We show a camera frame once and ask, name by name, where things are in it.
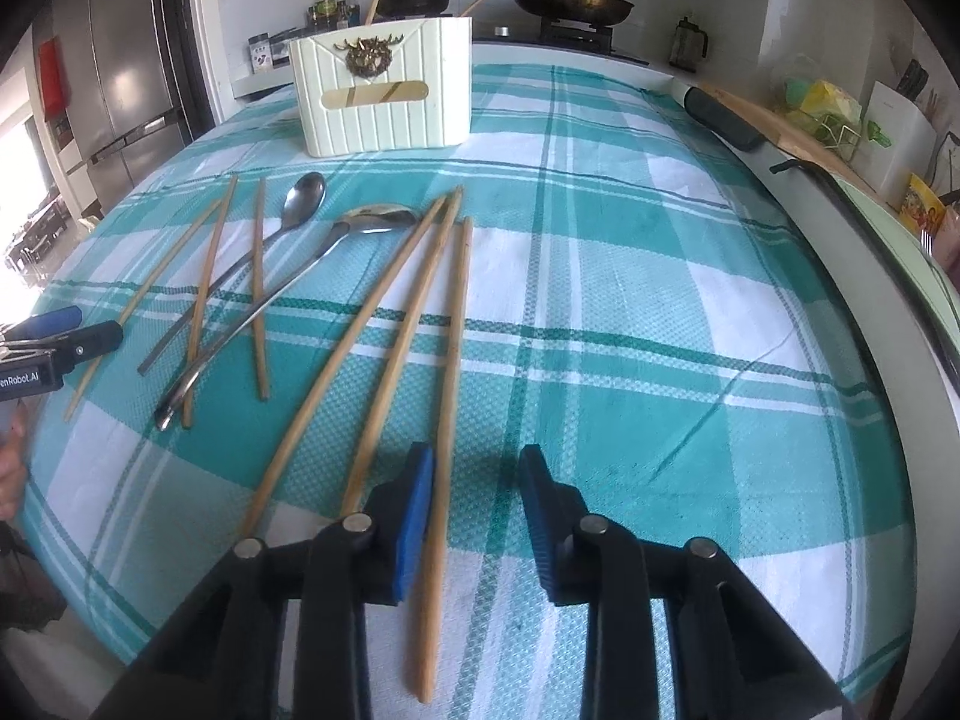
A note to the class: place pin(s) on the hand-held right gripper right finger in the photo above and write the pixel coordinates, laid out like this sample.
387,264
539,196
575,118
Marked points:
544,532

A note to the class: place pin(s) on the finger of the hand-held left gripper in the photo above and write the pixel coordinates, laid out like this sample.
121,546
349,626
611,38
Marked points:
49,321
90,339

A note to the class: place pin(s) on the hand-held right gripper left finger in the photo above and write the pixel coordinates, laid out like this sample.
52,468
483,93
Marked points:
416,525

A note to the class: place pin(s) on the wooden chopstick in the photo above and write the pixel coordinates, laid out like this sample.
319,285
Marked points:
454,360
214,277
259,277
352,345
161,281
420,300
471,7
371,11

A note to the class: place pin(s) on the small metal spoon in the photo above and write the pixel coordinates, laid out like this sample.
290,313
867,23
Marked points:
304,195

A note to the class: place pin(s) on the large metal spoon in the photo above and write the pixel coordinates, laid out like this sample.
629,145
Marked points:
375,219

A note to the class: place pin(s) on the cream ribbed utensil holder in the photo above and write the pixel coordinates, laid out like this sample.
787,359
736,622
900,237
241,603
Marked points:
390,127

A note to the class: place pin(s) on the person's left hand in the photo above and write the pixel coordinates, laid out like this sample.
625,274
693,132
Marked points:
10,465

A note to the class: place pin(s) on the dark cloth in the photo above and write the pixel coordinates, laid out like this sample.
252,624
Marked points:
26,577

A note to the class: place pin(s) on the red paper decoration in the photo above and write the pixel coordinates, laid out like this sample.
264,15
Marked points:
54,75

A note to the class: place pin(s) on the teal checkered tablecloth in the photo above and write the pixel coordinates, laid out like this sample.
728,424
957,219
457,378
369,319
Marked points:
600,277

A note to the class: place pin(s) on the stainless steel fridge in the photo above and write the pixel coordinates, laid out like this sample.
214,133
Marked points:
127,52

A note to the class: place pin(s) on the dark sauce bottle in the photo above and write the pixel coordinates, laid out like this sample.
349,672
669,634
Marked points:
312,19
349,9

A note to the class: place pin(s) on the green label sauce bottle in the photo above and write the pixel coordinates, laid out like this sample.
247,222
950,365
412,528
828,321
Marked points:
327,7

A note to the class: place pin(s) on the black padded roll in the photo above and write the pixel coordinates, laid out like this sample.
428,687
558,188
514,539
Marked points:
724,120

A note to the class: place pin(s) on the wooden cutting board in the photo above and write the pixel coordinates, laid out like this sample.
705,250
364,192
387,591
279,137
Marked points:
795,146

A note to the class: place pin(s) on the black gas stove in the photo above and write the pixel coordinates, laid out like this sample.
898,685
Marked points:
517,34

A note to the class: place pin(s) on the yellow snack packet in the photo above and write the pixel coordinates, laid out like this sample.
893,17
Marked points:
922,202

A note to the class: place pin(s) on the yellow cloth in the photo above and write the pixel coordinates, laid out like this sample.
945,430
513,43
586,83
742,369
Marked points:
832,99

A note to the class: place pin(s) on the clear plastic bag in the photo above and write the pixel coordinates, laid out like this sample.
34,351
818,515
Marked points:
802,71

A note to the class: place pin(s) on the white knife block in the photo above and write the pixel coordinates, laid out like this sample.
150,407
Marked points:
896,135

